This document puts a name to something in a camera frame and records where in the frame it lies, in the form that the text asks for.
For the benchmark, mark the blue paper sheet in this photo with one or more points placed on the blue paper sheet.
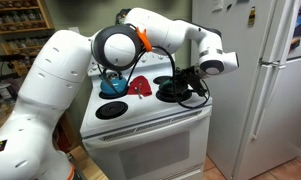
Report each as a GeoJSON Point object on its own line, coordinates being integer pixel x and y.
{"type": "Point", "coordinates": [243, 1]}

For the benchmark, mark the white oven door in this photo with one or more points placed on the white oven door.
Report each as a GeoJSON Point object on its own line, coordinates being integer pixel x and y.
{"type": "Point", "coordinates": [150, 156]}

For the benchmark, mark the white paper note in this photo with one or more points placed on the white paper note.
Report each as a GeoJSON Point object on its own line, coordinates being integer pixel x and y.
{"type": "Point", "coordinates": [218, 5]}

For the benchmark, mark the white refrigerator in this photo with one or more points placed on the white refrigerator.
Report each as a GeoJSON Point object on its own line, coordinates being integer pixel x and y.
{"type": "Point", "coordinates": [236, 116]}

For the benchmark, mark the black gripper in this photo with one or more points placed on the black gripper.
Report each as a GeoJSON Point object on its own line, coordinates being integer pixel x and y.
{"type": "Point", "coordinates": [191, 75]}

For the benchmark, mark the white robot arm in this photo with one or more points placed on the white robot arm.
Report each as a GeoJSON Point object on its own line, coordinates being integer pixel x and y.
{"type": "Point", "coordinates": [56, 83]}

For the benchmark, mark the blue tea kettle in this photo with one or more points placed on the blue tea kettle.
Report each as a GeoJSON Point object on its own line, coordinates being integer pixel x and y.
{"type": "Point", "coordinates": [120, 87]}

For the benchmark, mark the wooden spice rack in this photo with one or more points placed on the wooden spice rack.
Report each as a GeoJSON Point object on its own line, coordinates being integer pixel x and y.
{"type": "Point", "coordinates": [23, 30]}
{"type": "Point", "coordinates": [13, 51]}

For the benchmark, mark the black frying pan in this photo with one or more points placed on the black frying pan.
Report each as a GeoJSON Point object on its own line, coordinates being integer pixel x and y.
{"type": "Point", "coordinates": [184, 90]}

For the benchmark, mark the small yellowish photo print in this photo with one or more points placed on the small yellowish photo print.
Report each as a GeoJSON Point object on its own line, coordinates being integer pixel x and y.
{"type": "Point", "coordinates": [295, 44]}

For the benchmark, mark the black camera tripod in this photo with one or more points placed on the black camera tripod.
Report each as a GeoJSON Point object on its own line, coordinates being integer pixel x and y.
{"type": "Point", "coordinates": [6, 58]}

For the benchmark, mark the red oven mitt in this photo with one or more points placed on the red oven mitt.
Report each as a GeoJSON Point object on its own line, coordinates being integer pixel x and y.
{"type": "Point", "coordinates": [145, 88]}

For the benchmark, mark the yellow black fridge magnet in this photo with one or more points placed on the yellow black fridge magnet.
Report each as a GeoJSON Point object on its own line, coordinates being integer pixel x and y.
{"type": "Point", "coordinates": [251, 16]}

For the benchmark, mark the small grey metal object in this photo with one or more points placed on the small grey metal object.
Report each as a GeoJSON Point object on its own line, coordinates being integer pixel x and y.
{"type": "Point", "coordinates": [138, 91]}

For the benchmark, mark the small dark fridge magnet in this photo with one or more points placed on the small dark fridge magnet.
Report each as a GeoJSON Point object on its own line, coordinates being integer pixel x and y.
{"type": "Point", "coordinates": [229, 6]}

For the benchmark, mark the white electric stove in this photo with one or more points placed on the white electric stove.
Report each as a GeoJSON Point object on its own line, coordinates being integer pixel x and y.
{"type": "Point", "coordinates": [146, 106]}

